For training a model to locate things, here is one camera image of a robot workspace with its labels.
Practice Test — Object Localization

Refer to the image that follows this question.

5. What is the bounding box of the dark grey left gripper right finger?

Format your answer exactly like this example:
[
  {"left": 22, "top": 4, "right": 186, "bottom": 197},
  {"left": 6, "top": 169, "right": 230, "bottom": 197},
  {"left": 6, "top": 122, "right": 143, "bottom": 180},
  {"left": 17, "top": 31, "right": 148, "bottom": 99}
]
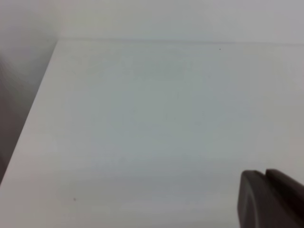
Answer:
[{"left": 266, "top": 169, "right": 304, "bottom": 228}]

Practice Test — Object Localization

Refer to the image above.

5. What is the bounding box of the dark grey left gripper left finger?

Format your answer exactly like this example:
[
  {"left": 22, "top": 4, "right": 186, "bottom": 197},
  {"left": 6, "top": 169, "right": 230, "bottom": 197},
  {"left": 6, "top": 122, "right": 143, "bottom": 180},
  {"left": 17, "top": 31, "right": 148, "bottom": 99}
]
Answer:
[{"left": 237, "top": 171, "right": 295, "bottom": 228}]

